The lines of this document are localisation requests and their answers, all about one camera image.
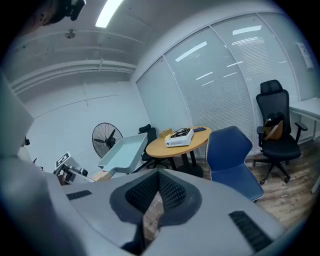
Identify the long ceiling light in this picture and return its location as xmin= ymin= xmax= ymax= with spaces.
xmin=94 ymin=0 xmax=125 ymax=28

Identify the round wooden table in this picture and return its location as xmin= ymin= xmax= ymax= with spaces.
xmin=145 ymin=126 xmax=213 ymax=178

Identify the person's head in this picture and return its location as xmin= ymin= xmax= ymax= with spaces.
xmin=22 ymin=0 xmax=71 ymax=33

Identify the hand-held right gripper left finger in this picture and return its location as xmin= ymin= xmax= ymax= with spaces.
xmin=46 ymin=168 xmax=160 ymax=256

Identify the tan woven box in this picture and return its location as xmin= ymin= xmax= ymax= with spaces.
xmin=159 ymin=128 xmax=174 ymax=139

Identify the black standing fan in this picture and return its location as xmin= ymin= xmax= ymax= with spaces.
xmin=91 ymin=122 xmax=124 ymax=159

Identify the black mesh office chair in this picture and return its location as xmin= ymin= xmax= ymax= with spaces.
xmin=252 ymin=79 xmax=309 ymax=186

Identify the white appliance with label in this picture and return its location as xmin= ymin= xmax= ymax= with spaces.
xmin=164 ymin=127 xmax=195 ymax=148

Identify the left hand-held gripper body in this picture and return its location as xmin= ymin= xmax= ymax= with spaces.
xmin=52 ymin=151 xmax=96 ymax=186

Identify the blue padded chair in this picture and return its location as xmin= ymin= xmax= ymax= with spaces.
xmin=205 ymin=125 xmax=265 ymax=202

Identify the black swivel chair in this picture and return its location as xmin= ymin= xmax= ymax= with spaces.
xmin=138 ymin=124 xmax=170 ymax=170

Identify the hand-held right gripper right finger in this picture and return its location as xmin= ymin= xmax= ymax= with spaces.
xmin=144 ymin=168 xmax=286 ymax=256

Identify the black head-mounted camera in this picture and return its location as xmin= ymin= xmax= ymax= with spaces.
xmin=63 ymin=0 xmax=87 ymax=22

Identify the brown bag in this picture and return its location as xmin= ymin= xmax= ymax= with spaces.
xmin=262 ymin=112 xmax=285 ymax=141

